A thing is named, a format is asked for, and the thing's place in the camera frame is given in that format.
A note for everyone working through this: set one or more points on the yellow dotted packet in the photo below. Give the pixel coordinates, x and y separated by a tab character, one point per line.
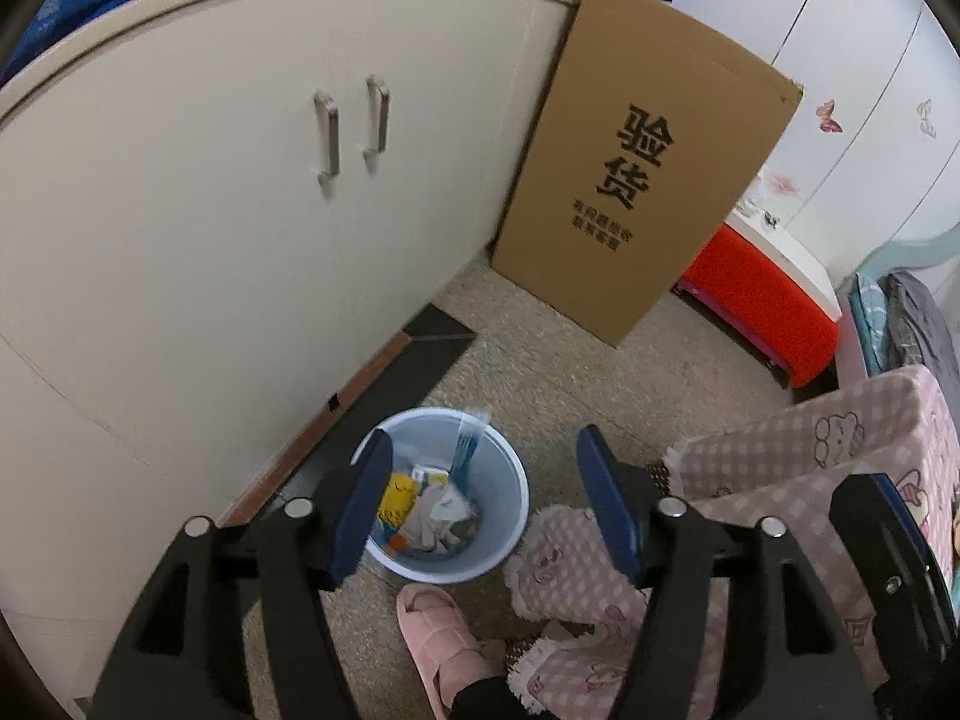
397	501

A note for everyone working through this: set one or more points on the pink butterfly sticker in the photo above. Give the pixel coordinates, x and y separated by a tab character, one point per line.
827	116

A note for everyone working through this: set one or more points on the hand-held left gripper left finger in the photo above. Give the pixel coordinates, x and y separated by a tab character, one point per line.
364	517

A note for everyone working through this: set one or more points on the cream cabinet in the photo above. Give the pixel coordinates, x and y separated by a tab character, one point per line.
187	277

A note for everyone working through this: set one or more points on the white butterfly sticker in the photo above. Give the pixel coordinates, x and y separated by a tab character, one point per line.
926	118

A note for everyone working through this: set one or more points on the pale blue waste bin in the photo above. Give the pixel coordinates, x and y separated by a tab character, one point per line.
495	495

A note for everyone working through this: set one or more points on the pink slipper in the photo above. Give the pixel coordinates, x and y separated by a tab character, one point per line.
435	630

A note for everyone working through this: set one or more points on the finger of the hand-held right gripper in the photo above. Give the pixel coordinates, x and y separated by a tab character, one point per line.
892	562

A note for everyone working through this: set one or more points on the teal bunk bed frame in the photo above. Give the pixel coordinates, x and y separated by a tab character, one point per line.
922	251

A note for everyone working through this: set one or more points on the person's black trouser leg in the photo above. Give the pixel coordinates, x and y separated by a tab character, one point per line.
491	701

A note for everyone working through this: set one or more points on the white wardrobe doors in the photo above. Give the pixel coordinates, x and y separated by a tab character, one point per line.
862	52

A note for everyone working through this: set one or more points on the white blue box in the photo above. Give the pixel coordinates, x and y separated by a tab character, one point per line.
469	442

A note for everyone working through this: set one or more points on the striped pillow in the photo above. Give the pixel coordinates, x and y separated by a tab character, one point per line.
870	322

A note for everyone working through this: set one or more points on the pink flower sticker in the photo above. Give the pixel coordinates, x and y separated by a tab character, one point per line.
780	184

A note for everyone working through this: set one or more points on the large cardboard box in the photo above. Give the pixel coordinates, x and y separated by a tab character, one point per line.
585	90

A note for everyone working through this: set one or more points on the white wrapper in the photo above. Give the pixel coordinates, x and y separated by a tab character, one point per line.
442	514

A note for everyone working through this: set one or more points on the red stool white top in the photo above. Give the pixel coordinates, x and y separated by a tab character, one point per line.
765	315

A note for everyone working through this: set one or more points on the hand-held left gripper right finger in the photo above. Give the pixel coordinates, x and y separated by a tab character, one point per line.
607	510

